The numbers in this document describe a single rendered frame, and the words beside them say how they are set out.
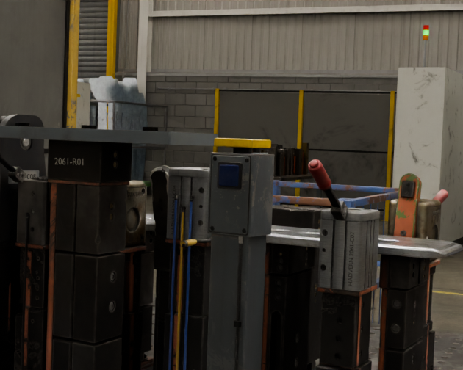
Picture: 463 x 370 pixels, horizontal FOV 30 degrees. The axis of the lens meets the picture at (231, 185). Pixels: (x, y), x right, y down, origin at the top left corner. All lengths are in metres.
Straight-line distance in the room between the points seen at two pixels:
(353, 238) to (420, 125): 8.11
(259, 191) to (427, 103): 8.22
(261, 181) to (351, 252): 0.19
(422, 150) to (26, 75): 5.33
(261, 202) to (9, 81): 3.79
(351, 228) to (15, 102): 3.80
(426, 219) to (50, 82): 3.85
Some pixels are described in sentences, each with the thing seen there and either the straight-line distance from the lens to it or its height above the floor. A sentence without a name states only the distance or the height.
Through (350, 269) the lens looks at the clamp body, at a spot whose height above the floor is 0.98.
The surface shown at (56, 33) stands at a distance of 5.29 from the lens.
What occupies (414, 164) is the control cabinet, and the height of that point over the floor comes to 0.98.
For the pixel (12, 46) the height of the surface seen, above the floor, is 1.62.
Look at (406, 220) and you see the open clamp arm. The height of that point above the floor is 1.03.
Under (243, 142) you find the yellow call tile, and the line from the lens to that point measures 1.16.
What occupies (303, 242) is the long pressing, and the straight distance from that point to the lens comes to 1.42.
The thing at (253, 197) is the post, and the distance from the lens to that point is 1.15.
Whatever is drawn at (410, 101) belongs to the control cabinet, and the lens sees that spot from 9.40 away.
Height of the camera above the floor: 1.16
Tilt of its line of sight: 3 degrees down
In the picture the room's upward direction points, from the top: 2 degrees clockwise
